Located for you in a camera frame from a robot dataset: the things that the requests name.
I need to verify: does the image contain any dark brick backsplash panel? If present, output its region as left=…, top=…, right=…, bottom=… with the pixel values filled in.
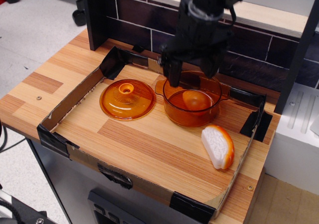
left=102, top=0, right=300, bottom=92

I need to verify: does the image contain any black shelf post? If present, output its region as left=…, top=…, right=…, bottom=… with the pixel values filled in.
left=83, top=0, right=109, bottom=51
left=274, top=0, right=319, bottom=114

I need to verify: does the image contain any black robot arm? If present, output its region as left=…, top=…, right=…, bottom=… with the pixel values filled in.
left=159, top=0, right=242, bottom=87

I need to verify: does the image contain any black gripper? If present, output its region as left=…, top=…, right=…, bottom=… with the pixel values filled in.
left=159, top=0, right=233, bottom=87

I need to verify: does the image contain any orange transparent pot lid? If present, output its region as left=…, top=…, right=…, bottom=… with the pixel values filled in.
left=99, top=79, right=156, bottom=121

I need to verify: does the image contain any light wooden shelf board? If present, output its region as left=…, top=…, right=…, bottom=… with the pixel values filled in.
left=154, top=0, right=308, bottom=38

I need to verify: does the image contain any cardboard fence with black tape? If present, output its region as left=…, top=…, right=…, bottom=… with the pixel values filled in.
left=35, top=47, right=278, bottom=224

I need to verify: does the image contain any black caster wheel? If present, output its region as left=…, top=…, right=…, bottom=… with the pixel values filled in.
left=72, top=0, right=86, bottom=26

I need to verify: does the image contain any black left shelf post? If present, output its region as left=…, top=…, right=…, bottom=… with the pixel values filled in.
left=83, top=0, right=109, bottom=51

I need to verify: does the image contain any white side block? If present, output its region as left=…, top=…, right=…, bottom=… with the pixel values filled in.
left=265, top=83, right=319, bottom=194

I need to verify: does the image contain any black right shelf post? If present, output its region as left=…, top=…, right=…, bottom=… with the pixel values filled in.
left=274, top=0, right=319, bottom=114

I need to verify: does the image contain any white orange toy bread slice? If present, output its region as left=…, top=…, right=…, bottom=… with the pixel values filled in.
left=201, top=125, right=235, bottom=170

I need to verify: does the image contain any orange toy carrot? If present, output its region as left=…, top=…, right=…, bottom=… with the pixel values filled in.
left=182, top=90, right=212, bottom=111

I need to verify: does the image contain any black cable bundle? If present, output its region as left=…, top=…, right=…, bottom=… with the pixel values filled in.
left=0, top=196, right=28, bottom=224

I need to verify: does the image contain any orange transparent pot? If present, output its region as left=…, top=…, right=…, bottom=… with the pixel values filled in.
left=155, top=70, right=231, bottom=127

